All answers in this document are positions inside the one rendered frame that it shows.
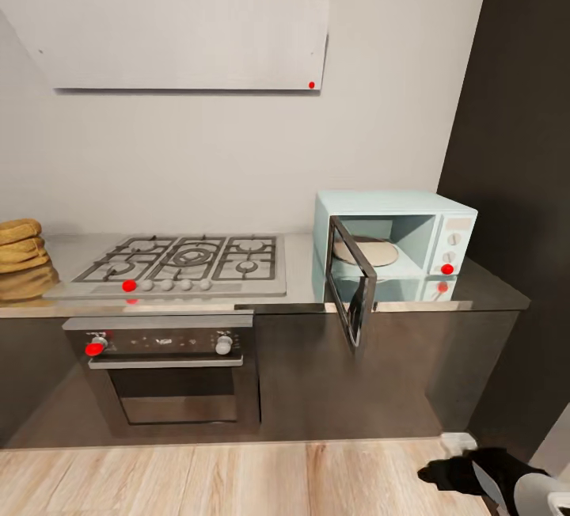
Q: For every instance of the microwave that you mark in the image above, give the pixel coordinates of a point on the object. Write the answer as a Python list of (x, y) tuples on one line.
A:
[(362, 234)]

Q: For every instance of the range hood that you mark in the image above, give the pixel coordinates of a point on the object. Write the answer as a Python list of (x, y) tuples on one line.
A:
[(174, 44)]

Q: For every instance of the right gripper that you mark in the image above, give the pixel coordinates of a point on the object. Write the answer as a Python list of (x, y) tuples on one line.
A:
[(446, 475)]

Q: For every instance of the oven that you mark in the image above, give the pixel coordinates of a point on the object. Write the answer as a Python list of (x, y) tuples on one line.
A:
[(171, 375)]

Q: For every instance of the burner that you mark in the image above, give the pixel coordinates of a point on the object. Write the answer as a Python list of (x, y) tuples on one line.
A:
[(181, 266)]

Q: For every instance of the popcorn bag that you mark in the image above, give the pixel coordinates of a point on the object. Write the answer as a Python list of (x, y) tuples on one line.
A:
[(21, 246)]

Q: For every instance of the fridge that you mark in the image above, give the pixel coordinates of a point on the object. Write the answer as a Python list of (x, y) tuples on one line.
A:
[(508, 157)]

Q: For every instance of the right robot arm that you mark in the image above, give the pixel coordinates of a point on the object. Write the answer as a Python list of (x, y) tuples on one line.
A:
[(518, 488)]

